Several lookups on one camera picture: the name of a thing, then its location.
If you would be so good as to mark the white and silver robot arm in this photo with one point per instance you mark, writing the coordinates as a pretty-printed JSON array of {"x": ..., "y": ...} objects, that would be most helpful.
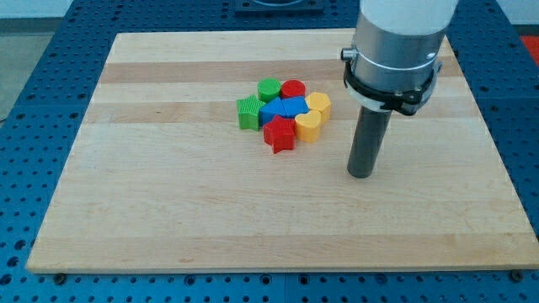
[{"x": 392, "y": 63}]

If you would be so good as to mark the red star block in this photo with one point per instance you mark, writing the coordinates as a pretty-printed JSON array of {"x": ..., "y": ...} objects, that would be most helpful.
[{"x": 279, "y": 133}]

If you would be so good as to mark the green star block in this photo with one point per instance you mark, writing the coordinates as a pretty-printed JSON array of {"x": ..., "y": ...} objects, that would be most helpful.
[{"x": 248, "y": 112}]

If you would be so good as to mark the green circle block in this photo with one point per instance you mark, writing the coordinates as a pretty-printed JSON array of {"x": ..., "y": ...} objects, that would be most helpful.
[{"x": 268, "y": 89}]

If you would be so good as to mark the red circle block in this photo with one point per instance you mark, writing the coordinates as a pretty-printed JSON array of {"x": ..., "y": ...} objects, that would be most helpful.
[{"x": 292, "y": 88}]

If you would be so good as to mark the yellow heart block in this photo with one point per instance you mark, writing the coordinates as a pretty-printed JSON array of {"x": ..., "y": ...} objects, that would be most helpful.
[{"x": 308, "y": 126}]

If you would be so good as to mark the blue triangle block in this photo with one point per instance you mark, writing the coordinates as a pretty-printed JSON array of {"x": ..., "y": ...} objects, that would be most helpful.
[{"x": 270, "y": 110}]

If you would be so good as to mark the blue cube block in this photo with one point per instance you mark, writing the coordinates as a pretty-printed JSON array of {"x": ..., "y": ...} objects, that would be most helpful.
[{"x": 294, "y": 106}]

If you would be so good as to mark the light wooden board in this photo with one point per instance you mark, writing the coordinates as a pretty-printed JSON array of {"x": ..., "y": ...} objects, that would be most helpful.
[{"x": 161, "y": 180}]

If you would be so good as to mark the yellow hexagon block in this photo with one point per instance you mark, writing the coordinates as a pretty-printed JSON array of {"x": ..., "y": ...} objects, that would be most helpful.
[{"x": 320, "y": 102}]

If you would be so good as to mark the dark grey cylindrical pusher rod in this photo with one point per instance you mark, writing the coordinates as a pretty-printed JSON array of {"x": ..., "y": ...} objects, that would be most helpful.
[{"x": 369, "y": 133}]

